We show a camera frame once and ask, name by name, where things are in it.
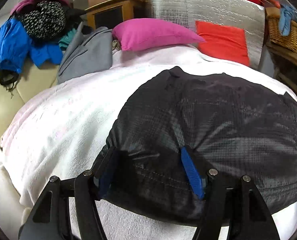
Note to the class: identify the grey garment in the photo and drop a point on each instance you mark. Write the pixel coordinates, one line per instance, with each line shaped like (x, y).
(89, 53)

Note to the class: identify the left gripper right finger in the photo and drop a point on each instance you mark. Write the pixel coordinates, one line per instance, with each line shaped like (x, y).
(236, 201)

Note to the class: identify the light blue cloth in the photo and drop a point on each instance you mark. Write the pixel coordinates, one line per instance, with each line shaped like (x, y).
(287, 14)

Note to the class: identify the red pillow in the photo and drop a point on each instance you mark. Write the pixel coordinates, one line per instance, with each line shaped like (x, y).
(223, 42)

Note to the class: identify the cream leather sofa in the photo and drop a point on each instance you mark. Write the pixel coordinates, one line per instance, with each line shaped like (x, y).
(32, 81)

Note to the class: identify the purple garment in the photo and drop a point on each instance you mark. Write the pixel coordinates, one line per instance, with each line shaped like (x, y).
(24, 3)

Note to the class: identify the teal garment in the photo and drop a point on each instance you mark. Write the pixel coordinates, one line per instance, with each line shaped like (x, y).
(65, 40)

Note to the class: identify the wooden cabinet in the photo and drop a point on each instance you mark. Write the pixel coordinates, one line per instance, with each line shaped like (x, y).
(110, 13)

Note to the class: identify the blue garment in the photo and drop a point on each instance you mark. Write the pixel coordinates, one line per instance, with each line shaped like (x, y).
(16, 46)

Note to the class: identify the silver foil insulation sheet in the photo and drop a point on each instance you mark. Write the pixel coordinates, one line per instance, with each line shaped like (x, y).
(236, 13)

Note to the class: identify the black quilted puffer jacket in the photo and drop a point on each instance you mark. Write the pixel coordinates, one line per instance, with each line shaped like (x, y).
(230, 124)

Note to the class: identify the magenta pillow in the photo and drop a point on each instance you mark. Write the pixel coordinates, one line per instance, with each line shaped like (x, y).
(144, 33)

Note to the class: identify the white bed cover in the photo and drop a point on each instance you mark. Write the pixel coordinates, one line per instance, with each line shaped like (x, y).
(62, 130)

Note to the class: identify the wooden shelf unit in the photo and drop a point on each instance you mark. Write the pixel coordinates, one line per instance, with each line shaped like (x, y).
(285, 65)

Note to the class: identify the black white speckled garment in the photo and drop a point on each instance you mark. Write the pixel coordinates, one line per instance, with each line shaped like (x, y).
(44, 22)

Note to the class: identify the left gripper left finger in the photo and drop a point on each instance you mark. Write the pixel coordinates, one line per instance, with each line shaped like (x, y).
(62, 200)

